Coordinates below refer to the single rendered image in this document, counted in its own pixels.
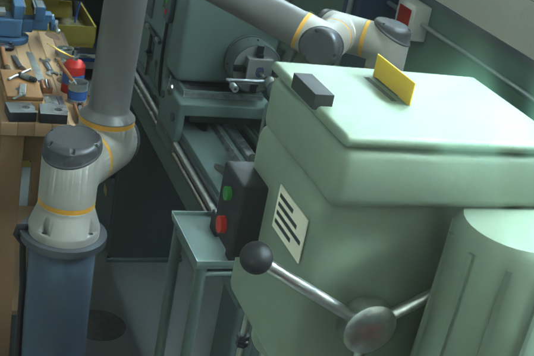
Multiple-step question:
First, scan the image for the grey lathe chuck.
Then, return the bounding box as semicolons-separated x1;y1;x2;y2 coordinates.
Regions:
224;36;281;85

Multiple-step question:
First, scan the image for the steel ruler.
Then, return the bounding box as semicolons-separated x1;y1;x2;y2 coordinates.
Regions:
25;51;45;81

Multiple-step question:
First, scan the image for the wooden workbench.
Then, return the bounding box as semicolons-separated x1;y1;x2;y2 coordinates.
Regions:
0;29;98;314

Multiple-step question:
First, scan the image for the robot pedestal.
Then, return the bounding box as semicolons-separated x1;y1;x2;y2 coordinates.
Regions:
14;220;108;356

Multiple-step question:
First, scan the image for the grey lever hub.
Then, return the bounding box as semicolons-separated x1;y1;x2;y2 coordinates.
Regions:
343;296;397;348

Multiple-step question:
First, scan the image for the orange handled brush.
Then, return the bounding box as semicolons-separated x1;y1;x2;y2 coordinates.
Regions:
55;57;78;86

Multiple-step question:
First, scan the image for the black switch box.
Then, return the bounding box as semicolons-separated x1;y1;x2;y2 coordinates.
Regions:
209;160;269;262

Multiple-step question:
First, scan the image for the silver tap bar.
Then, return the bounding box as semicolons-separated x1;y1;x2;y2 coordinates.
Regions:
226;77;269;93

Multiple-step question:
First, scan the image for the dark lathe control panel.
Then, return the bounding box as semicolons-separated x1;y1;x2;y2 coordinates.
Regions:
161;0;178;23

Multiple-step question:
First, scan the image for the blue and grey tin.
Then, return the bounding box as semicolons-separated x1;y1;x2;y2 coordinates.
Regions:
67;78;90;103

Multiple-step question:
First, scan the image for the green lathe carriage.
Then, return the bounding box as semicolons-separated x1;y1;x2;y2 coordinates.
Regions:
169;78;270;141

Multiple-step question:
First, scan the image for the blue bench vise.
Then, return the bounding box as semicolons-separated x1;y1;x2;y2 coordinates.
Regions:
0;0;60;46

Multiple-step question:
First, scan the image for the grey spanner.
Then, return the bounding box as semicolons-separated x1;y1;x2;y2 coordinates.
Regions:
39;57;59;77

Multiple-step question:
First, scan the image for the green drill press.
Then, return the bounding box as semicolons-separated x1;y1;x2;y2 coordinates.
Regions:
230;59;534;356

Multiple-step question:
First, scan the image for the dark grey block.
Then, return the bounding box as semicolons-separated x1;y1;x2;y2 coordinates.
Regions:
4;102;37;123
38;103;69;125

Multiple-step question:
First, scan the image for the black rectangular block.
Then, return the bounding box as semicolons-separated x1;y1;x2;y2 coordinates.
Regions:
290;73;336;110

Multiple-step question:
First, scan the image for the grey metal stand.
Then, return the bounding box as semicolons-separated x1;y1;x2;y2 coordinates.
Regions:
153;209;251;356

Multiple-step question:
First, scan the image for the white wall box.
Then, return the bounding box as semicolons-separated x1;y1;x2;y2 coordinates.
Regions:
394;0;433;43

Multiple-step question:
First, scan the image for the yellow flat plate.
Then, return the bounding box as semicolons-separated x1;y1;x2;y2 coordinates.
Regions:
372;53;417;106

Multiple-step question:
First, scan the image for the black ball lever handle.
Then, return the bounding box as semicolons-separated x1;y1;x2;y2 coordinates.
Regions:
238;240;356;320

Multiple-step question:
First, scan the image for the red can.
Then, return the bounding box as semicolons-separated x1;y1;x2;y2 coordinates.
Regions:
61;57;87;94

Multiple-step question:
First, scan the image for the grey metal block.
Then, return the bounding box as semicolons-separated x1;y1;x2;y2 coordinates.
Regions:
243;53;273;83

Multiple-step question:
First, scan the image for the grey wall conduit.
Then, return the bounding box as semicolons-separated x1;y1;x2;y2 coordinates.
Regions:
385;0;534;101

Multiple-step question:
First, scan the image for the white label plate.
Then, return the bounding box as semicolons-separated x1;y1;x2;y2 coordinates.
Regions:
271;184;310;264

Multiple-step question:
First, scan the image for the green lathe body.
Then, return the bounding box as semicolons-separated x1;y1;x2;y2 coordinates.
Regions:
132;0;293;218

